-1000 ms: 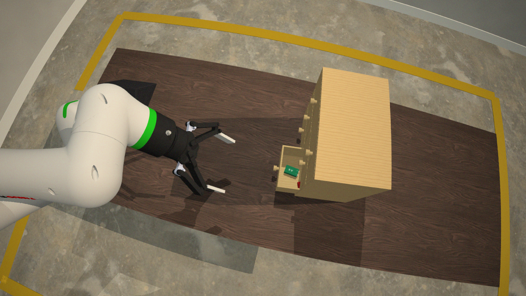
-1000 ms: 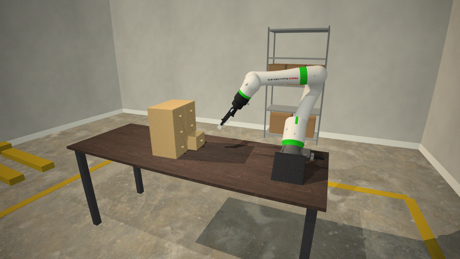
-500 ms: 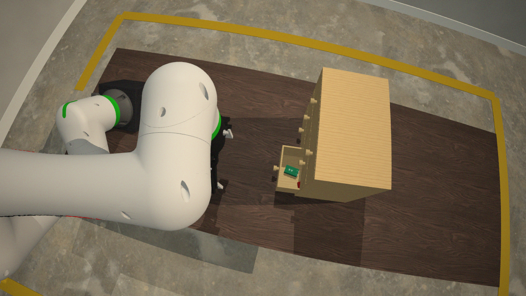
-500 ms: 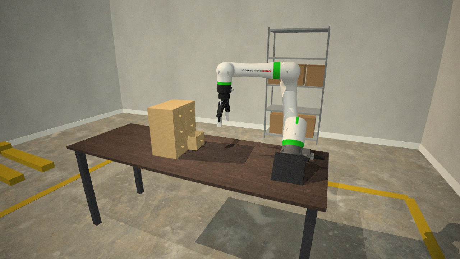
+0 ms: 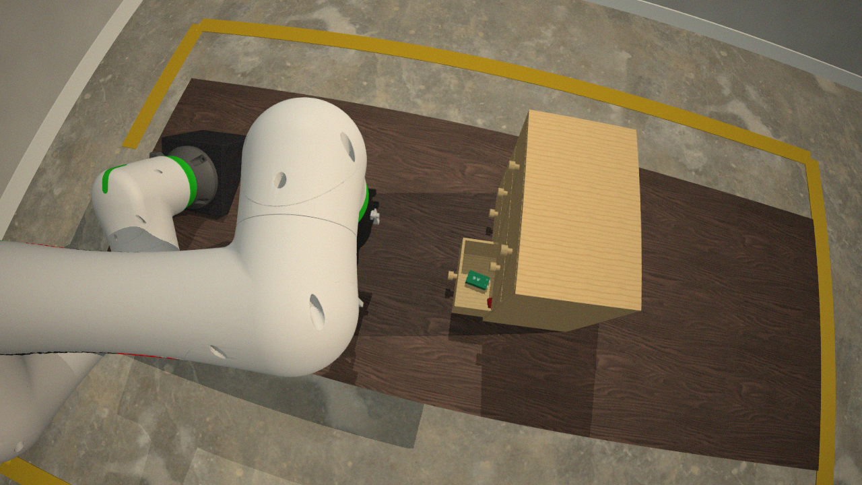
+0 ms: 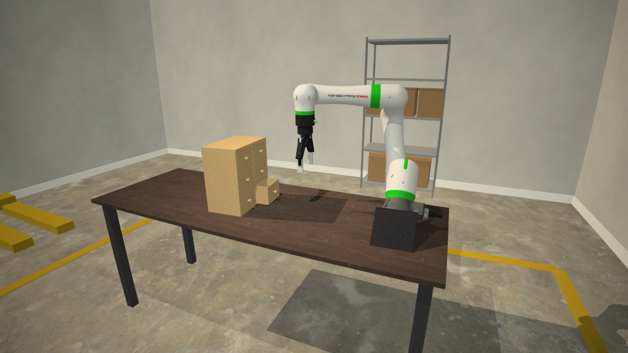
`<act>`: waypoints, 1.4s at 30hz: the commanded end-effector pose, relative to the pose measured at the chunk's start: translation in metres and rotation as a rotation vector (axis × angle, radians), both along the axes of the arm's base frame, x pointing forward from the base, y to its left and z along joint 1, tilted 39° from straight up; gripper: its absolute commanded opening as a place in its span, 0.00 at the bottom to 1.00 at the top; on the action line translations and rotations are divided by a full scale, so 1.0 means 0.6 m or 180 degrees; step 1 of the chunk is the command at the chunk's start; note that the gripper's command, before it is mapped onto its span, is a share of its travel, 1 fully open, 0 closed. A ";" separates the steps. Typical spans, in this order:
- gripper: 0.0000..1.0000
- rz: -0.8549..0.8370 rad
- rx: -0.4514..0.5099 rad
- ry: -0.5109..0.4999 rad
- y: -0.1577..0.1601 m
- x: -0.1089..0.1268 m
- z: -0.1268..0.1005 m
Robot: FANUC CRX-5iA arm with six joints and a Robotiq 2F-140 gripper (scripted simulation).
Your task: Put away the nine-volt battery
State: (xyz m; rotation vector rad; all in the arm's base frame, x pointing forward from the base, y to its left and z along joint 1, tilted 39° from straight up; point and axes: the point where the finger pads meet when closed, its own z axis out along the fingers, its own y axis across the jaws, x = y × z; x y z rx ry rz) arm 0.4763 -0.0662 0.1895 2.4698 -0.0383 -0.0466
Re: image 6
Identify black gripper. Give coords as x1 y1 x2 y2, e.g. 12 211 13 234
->
296 127 314 173

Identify light wooden chest of drawers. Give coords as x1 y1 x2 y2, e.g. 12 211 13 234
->
201 135 268 217

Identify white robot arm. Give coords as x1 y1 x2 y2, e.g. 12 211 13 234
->
293 84 443 221

